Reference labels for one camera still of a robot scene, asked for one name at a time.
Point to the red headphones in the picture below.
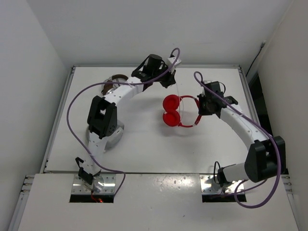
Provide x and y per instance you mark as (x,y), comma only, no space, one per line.
(171,116)

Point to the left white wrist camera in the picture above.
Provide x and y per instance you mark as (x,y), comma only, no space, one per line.
(172,63)

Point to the metal base plate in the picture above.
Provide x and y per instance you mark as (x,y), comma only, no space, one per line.
(209,187)
(103,184)

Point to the brown silver headphones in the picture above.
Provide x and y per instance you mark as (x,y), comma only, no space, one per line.
(113,83)

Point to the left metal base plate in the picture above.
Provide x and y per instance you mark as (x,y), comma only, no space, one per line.
(103,184)

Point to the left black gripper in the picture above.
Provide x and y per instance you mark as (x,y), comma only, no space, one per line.
(169,79)

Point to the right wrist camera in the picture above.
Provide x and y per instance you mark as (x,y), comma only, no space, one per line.
(213,86)

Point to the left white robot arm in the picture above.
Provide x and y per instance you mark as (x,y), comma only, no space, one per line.
(104,128)

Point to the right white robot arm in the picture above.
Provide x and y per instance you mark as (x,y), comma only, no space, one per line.
(266,156)

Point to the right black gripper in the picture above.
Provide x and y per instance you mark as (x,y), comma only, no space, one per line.
(200,111)

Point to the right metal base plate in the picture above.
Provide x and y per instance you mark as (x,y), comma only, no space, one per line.
(209,187)

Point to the grey white headphones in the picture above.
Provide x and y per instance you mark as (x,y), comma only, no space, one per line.
(98,146)

